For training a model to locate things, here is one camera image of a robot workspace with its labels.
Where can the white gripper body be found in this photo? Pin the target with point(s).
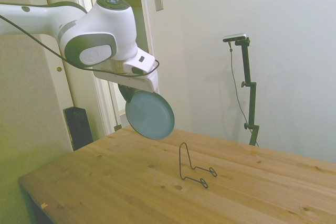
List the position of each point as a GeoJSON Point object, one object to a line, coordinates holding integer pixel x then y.
{"type": "Point", "coordinates": [136, 82]}

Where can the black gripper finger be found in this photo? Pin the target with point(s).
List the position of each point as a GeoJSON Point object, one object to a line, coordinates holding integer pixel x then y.
{"type": "Point", "coordinates": [122, 90]}
{"type": "Point", "coordinates": [129, 94]}

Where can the teal round plate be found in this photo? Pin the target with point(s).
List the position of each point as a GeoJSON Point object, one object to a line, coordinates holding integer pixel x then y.
{"type": "Point", "coordinates": [151, 115]}

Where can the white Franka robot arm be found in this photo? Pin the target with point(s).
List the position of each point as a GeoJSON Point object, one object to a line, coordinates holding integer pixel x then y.
{"type": "Point", "coordinates": [110, 32]}

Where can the black tower heater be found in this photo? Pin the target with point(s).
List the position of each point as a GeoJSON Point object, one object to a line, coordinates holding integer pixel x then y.
{"type": "Point", "coordinates": [78, 128]}

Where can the white door frame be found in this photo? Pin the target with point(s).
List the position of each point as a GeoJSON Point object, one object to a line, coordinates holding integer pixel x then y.
{"type": "Point", "coordinates": [147, 11]}

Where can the beige wall switch plate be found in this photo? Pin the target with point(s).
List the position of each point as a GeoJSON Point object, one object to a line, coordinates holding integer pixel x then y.
{"type": "Point", "coordinates": [158, 1]}

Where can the silver stereo camera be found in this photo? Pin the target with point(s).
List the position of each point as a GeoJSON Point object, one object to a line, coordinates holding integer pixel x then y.
{"type": "Point", "coordinates": [235, 37]}

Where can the black articulated camera stand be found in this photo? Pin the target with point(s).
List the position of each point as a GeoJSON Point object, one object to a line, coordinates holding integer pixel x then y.
{"type": "Point", "coordinates": [252, 103]}

